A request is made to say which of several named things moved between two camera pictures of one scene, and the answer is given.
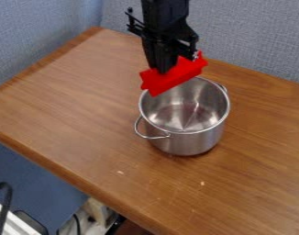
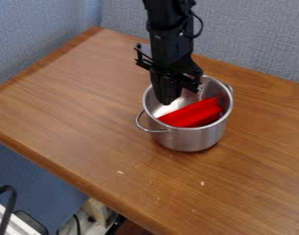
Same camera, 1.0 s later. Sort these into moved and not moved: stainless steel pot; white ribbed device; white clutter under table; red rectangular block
Moved: red rectangular block
Not moved: white ribbed device; stainless steel pot; white clutter under table
